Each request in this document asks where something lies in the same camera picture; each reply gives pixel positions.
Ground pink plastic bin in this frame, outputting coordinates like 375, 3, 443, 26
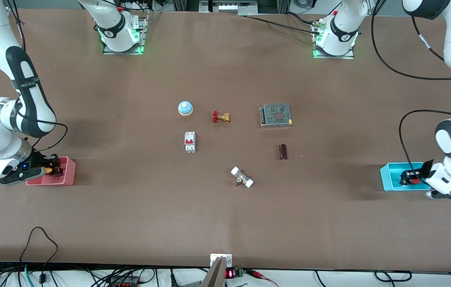
26, 156, 77, 187

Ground blue plastic bin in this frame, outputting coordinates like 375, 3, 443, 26
380, 162, 431, 192

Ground orange black power strip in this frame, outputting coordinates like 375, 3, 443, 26
105, 277, 140, 287

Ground white red circuit breaker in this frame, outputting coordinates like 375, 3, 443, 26
184, 131, 196, 153

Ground blue service bell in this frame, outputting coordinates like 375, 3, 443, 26
177, 100, 194, 117

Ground metal mesh power supply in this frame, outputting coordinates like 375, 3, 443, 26
259, 103, 293, 128

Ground metal fitting white caps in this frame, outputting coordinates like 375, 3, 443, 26
230, 166, 255, 189

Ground red alligator clip lead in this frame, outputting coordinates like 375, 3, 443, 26
245, 269, 278, 287

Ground grey metal pole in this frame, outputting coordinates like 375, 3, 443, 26
200, 257, 227, 287

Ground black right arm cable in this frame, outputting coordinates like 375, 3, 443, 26
4, 0, 69, 153

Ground black looped table cable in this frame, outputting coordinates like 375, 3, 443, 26
19, 226, 59, 275

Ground black left arm slack cable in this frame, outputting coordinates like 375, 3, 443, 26
371, 0, 451, 81

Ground black coiled floor cable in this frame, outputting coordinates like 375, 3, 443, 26
374, 269, 413, 283

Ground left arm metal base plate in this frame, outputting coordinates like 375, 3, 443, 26
312, 19, 355, 60

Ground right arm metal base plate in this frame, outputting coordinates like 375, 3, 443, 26
102, 11, 148, 55

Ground brass valve red handle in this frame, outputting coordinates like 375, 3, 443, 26
212, 110, 231, 124

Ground white mounting bracket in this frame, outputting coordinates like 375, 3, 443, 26
210, 254, 233, 268

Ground black cable to arm base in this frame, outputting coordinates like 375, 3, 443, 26
233, 13, 324, 35

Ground aluminium frame rail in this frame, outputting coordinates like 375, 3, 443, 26
172, 0, 290, 15

